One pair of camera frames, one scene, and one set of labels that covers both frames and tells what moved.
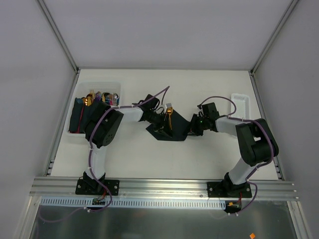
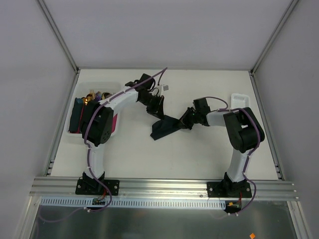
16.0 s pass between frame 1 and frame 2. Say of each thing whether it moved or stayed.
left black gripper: moved
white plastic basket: stayed
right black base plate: stayed
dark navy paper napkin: moved
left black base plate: stayed
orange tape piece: stayed
